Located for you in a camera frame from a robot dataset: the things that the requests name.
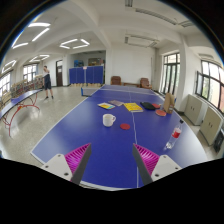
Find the red round coaster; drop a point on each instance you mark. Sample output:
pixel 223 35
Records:
pixel 125 126

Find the yellow book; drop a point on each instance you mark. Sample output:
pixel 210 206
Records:
pixel 133 107

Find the white cabinet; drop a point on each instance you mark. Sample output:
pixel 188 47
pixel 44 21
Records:
pixel 195 110
pixel 211 125

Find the brown armchair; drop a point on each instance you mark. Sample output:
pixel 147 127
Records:
pixel 144 83
pixel 115 80

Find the white cabinet far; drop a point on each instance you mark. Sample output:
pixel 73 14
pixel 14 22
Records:
pixel 195 110

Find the grey booklet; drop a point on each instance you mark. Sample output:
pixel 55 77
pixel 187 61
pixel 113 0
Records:
pixel 116 103

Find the standing person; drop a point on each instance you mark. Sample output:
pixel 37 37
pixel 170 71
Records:
pixel 47 82

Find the clear plastic water bottle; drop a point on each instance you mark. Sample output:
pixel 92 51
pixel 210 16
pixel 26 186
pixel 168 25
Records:
pixel 175 135

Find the white cabinet near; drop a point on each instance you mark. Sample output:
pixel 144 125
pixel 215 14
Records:
pixel 211 125

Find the blue partition screen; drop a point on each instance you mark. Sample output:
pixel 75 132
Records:
pixel 89 74

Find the red table tennis paddle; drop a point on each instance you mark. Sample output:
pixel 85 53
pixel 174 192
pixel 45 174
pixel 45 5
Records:
pixel 160 113

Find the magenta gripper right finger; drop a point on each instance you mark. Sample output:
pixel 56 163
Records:
pixel 146 161

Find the white ceramic mug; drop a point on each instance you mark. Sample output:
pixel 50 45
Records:
pixel 108 120

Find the black case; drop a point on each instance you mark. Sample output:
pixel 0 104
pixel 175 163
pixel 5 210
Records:
pixel 147 106

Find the blue table tennis table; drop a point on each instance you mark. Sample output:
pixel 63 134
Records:
pixel 111 163

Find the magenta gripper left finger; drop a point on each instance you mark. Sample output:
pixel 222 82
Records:
pixel 77 161

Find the brown armchair left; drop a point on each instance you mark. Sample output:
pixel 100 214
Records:
pixel 115 80

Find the red paddle far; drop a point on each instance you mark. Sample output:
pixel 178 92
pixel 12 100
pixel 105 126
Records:
pixel 157 106

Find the brown paper bag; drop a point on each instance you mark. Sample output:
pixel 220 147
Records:
pixel 169 103

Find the brown armchair right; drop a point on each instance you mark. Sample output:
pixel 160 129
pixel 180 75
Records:
pixel 144 83

